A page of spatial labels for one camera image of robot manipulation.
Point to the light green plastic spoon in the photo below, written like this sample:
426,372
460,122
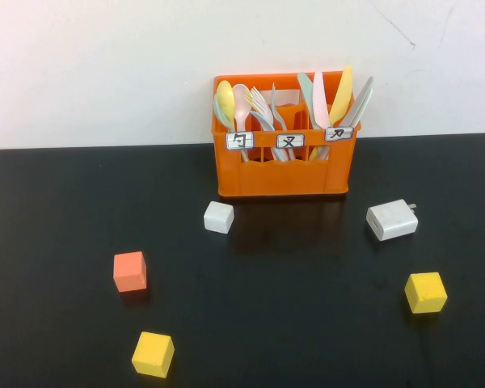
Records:
219,113

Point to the grey plastic knife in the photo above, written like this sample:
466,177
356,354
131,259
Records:
359,98

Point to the yellow foam cube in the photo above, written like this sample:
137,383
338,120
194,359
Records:
425,293
151,355

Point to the orange plastic cutlery crate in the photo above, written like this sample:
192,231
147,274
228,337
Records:
283,178

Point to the white foam cube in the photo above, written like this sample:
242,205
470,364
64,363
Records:
218,218

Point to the paper label spoon character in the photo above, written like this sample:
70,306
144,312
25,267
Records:
239,140

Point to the paper label fork character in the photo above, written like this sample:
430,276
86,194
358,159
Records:
290,141

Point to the light blue plastic fork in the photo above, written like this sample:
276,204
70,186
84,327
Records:
262,121

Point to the grey plastic fork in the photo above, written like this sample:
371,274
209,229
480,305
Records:
275,113

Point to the white plastic fork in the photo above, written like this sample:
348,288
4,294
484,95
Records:
263,108

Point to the pink plastic spoon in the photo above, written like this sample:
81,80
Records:
241,101

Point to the yellow plastic fork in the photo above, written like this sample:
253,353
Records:
251,99

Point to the yellow plastic spoon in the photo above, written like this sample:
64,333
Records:
226,97

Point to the paper label knife character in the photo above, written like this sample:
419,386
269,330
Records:
339,133

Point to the pale pink plastic knife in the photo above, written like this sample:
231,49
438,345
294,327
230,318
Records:
319,105

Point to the light green plastic knife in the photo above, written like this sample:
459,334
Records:
304,85

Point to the orange foam cube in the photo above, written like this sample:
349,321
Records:
130,272

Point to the yellow plastic knife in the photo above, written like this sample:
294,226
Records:
341,97

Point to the white plastic knife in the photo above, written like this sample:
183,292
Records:
364,107

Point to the white USB wall charger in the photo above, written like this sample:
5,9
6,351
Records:
392,220

